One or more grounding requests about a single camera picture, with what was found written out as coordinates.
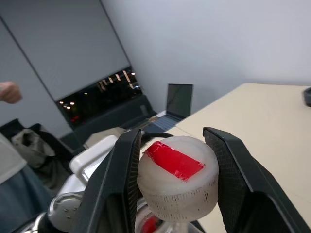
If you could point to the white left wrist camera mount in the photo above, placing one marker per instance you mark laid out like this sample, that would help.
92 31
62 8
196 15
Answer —
92 155

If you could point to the black chair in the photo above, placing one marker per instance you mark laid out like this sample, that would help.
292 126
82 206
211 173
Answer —
52 148

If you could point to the person in white shirt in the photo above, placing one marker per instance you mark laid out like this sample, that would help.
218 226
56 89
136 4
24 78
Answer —
14 194

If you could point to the person's bare hand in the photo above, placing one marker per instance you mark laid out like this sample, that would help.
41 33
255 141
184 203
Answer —
9 93

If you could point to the white cap with red tape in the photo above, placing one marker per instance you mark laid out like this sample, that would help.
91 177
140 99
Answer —
177 184

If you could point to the black round object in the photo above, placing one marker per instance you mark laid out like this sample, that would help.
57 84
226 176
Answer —
307 97

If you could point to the grey jacket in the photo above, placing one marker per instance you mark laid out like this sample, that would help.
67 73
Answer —
31 145

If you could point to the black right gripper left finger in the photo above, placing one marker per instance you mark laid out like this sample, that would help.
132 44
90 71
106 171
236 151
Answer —
107 194

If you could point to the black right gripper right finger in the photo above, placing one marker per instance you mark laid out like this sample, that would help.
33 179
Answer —
245 194

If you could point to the dark window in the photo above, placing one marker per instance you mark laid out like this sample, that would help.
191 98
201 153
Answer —
102 99

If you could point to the open grey laptop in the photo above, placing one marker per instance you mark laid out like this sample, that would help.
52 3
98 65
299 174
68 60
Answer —
178 102

